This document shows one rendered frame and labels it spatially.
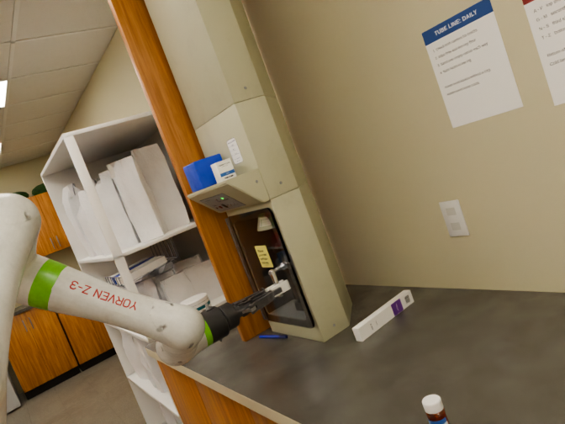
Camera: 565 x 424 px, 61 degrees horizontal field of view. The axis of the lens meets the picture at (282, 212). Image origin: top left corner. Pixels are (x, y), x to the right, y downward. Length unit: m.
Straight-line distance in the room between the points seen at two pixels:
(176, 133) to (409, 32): 0.84
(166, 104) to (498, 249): 1.17
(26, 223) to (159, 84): 0.83
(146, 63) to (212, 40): 0.38
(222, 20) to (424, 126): 0.67
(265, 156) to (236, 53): 0.31
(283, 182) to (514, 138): 0.64
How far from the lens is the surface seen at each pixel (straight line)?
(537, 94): 1.32
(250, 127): 1.44
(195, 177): 1.56
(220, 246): 1.75
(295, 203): 1.47
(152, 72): 1.79
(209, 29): 1.49
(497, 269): 1.54
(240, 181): 1.39
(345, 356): 1.40
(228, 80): 1.46
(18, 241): 1.10
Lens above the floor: 1.51
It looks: 6 degrees down
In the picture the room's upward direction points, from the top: 21 degrees counter-clockwise
